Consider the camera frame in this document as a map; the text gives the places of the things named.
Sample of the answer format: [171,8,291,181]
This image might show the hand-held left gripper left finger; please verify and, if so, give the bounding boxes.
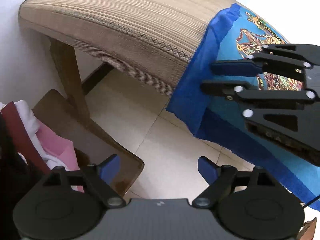
[42,154,127,208]

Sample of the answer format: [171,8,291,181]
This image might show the dark cloth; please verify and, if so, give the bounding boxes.
[0,112,48,240]

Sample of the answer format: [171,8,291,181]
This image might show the pink and white clothes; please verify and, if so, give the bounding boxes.
[31,89,90,193]

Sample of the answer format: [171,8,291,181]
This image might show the white cloth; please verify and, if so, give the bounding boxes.
[15,100,65,170]

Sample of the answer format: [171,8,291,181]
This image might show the pink cloth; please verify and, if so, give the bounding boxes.
[37,124,84,193]

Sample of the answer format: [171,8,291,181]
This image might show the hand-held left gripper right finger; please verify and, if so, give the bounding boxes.
[191,156,277,208]

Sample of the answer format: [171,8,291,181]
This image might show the maroon cloth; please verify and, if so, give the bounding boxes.
[0,102,50,175]

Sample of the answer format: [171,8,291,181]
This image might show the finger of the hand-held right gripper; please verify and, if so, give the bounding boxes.
[211,44,320,77]
[201,79,317,133]

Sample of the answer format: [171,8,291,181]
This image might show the colourful printed blue cloth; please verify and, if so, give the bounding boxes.
[165,4,320,210]

